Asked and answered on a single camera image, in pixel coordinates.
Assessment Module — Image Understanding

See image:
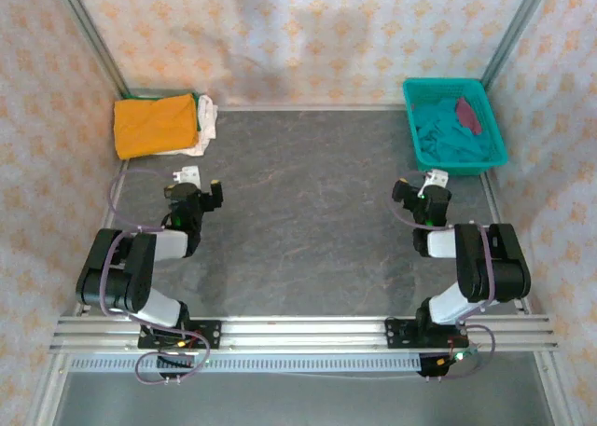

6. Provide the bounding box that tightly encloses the teal t-shirt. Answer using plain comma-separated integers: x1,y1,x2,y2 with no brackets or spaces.
413,97,496,164

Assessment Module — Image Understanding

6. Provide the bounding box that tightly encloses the orange folded t-shirt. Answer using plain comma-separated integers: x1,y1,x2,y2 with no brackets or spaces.
113,93,200,161

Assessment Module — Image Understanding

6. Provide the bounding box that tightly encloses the white folded t-shirt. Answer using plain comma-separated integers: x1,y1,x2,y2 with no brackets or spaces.
153,94,219,158

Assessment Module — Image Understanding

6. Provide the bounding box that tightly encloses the maroon printed t-shirt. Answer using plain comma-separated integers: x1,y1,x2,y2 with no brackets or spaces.
454,97,484,136

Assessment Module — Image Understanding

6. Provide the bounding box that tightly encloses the teal plastic basket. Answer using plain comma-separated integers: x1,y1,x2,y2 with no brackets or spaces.
402,77,509,178

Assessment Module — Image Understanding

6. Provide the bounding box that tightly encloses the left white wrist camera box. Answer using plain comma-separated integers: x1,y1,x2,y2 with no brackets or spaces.
173,164,202,190

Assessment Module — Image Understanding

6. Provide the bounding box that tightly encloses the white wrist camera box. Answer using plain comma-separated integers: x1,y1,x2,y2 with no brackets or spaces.
173,164,202,190
422,168,450,190

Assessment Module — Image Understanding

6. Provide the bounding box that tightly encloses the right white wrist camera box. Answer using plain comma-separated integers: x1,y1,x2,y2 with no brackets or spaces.
422,168,450,190

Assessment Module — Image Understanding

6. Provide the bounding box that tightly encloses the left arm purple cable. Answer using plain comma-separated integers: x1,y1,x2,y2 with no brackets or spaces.
95,167,211,386

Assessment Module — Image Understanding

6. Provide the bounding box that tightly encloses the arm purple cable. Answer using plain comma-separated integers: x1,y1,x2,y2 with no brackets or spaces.
95,167,211,386
390,195,497,379

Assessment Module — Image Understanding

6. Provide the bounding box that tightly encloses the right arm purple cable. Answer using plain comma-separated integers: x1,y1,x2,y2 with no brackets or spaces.
390,195,497,379

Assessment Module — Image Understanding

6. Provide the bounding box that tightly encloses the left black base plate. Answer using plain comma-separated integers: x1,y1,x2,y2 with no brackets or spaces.
137,320,223,351

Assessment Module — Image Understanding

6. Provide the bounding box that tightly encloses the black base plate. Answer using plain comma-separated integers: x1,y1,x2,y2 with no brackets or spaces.
137,320,223,351
384,317,470,351

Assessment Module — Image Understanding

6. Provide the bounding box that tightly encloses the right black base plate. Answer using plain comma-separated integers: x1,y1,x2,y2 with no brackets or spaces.
384,317,470,351

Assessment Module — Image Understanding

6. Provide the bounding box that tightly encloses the aluminium mounting rail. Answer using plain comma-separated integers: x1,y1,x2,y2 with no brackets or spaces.
49,313,559,353

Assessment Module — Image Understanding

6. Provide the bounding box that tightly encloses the aluminium frame post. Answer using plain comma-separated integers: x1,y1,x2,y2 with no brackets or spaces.
49,0,132,99
479,0,556,89

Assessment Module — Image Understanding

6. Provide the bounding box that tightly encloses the slotted grey cable duct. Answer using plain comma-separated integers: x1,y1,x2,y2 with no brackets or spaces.
68,353,423,375

